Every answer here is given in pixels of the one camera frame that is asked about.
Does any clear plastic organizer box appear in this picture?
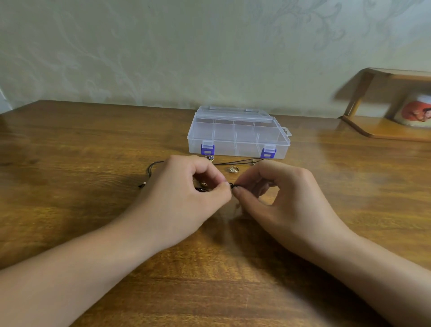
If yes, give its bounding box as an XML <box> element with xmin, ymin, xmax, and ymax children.
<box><xmin>187</xmin><ymin>105</ymin><xmax>293</xmax><ymax>160</ymax></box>

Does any wooden shelf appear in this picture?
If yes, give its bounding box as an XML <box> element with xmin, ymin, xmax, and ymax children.
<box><xmin>339</xmin><ymin>67</ymin><xmax>431</xmax><ymax>142</ymax></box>

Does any person's right hand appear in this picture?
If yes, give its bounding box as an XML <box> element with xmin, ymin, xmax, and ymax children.
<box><xmin>230</xmin><ymin>159</ymin><xmax>354</xmax><ymax>262</ymax></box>

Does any person's left hand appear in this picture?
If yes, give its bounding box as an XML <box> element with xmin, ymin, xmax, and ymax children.
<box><xmin>118</xmin><ymin>154</ymin><xmax>233</xmax><ymax>252</ymax></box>

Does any white printed mug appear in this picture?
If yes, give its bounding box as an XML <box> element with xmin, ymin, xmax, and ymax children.
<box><xmin>394</xmin><ymin>92</ymin><xmax>431</xmax><ymax>128</ymax></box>

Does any person's left forearm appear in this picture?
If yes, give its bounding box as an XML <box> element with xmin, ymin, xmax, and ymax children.
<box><xmin>0</xmin><ymin>214</ymin><xmax>159</xmax><ymax>327</ymax></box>

